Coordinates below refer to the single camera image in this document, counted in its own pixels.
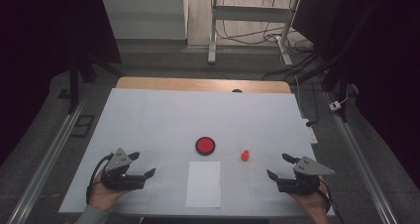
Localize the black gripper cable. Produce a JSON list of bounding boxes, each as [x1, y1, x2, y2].
[[316, 177, 346, 224], [85, 153, 115, 206]]

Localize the black stand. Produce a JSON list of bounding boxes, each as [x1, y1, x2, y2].
[[296, 0, 360, 123], [57, 50, 126, 115]]

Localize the white table cover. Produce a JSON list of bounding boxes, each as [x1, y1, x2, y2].
[[58, 87, 335, 217]]

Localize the black floor plate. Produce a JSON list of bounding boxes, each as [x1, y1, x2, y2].
[[70, 114, 96, 139]]

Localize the person's left hand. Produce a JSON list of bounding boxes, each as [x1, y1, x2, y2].
[[88, 177, 132, 212]]

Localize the white cabinet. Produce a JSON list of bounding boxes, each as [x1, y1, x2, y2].
[[99, 0, 189, 41]]

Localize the white paper sheet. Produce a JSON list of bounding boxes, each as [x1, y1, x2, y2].
[[185, 161, 222, 209]]

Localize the person's right hand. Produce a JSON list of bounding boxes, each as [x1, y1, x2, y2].
[[288, 175, 332, 224]]

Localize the dark curtain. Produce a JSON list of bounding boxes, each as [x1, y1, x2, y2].
[[0, 0, 123, 166], [291, 0, 420, 188]]

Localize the wooden table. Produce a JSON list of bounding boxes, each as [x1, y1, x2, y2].
[[115, 76, 292, 94]]

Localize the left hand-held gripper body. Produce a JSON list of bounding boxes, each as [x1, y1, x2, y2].
[[99, 147, 147, 191]]

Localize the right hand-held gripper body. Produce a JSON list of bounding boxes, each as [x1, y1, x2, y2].
[[276, 156, 336, 196]]

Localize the white power strip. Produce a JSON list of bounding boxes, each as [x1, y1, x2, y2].
[[302, 118, 319, 145]]

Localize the white metal desk frame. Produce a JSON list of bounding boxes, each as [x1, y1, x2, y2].
[[207, 0, 302, 67]]

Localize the round red ink pad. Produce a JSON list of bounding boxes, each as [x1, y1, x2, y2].
[[194, 136, 217, 157]]

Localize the aluminium rail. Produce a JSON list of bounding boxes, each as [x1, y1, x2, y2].
[[6, 94, 88, 224], [325, 91, 399, 224]]

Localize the black floor cables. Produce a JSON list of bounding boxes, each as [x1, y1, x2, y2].
[[216, 0, 328, 82]]

